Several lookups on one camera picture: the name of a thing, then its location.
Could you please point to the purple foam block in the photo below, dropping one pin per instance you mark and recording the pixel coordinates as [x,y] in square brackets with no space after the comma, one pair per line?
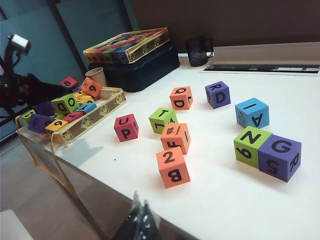
[77,89]
[43,108]
[46,120]

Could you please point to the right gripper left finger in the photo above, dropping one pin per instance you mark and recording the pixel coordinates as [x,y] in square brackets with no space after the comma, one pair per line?
[131,225]

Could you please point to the red block 8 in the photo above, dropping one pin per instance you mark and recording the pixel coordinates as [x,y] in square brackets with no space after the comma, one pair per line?
[72,85]

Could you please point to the orange block Q D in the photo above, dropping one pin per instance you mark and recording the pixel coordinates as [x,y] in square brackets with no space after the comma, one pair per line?
[173,105]

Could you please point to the orange block F 3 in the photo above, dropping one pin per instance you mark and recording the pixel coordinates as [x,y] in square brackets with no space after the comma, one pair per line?
[186,147]

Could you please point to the dark blue hard case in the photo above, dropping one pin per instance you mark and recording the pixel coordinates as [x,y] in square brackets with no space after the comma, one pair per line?
[145,72]

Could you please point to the brown paper cup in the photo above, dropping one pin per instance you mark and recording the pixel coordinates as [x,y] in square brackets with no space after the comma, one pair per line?
[96,77]

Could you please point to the grey-brown desk partition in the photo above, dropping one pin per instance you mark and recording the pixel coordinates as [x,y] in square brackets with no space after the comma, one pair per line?
[225,20]

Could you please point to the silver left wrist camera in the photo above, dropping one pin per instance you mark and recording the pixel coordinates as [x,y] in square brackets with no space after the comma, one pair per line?
[20,44]

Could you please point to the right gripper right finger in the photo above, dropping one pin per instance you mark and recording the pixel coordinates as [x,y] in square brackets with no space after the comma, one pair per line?
[150,225]

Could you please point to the yellow foam block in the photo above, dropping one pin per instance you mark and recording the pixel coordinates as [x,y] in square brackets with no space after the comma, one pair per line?
[83,99]

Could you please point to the orange block 6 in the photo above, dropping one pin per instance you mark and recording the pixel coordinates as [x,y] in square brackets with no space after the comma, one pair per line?
[98,93]

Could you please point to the green block O D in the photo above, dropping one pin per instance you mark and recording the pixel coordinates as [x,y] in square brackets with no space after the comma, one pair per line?
[56,110]

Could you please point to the red block T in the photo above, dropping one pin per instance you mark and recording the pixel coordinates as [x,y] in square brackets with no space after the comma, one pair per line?
[80,115]

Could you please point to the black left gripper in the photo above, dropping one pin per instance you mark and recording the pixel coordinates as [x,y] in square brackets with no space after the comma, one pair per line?
[12,90]

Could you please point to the blue block I A fish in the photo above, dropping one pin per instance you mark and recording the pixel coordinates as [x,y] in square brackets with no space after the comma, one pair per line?
[241,110]

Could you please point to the blue block Y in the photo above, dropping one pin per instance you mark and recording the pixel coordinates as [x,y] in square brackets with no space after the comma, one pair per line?
[91,106]

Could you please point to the purple block G R 5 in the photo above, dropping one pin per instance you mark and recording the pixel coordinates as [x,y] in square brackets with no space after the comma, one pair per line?
[265,172]

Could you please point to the beige tray gold print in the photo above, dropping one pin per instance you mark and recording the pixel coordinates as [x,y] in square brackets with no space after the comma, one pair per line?
[85,122]

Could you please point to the green block T L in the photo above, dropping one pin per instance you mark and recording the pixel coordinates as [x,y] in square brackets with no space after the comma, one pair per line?
[155,120]

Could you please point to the green foam block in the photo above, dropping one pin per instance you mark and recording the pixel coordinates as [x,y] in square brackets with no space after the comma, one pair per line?
[25,117]

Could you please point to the green block N 9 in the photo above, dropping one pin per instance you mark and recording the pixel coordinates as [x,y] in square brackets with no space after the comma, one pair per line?
[238,160]

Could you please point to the purple block R D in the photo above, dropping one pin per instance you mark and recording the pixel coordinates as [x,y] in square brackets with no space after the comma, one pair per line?
[226,91]

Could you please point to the black mug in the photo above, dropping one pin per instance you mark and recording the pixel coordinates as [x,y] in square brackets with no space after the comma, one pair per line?
[198,53]

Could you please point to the red block U P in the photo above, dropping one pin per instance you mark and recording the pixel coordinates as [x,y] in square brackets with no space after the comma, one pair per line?
[117,130]

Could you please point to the orange block 2 B C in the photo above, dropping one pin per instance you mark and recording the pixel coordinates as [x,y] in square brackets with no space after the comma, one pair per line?
[162,180]

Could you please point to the yellow patterned box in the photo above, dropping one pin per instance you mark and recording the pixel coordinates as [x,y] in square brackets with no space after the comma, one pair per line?
[125,42]

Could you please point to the yellow block 6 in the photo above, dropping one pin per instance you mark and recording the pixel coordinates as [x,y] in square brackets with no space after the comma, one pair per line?
[63,123]

